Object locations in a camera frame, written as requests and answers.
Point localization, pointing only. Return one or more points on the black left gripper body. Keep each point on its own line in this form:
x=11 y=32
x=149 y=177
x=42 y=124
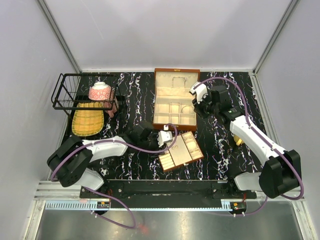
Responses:
x=151 y=143

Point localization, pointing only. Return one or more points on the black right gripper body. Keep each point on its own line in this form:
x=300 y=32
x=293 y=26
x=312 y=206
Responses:
x=206 y=108

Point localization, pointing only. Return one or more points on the brown jewelry tray insert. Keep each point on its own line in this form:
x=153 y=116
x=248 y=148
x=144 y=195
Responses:
x=185 y=151

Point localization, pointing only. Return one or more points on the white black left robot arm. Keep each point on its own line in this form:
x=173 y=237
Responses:
x=70 y=162

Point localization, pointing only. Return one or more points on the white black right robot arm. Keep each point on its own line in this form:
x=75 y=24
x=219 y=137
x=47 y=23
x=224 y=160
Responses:
x=281 y=169

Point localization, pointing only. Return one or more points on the brown leather jewelry box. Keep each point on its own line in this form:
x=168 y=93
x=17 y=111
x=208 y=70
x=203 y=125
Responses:
x=173 y=100

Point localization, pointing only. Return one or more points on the pink patterned ceramic bowl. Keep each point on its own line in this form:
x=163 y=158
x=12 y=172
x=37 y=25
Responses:
x=100 y=91

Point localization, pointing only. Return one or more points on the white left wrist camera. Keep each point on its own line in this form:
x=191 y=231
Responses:
x=164 y=136

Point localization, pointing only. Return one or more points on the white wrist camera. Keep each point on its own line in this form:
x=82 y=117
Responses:
x=164 y=136
x=199 y=90

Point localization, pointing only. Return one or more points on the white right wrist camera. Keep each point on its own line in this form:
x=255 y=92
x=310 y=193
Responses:
x=199 y=90

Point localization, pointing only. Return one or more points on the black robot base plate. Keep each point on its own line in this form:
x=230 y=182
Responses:
x=174 y=194

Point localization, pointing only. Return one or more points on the black wire dish rack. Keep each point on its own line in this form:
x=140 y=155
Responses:
x=72 y=89

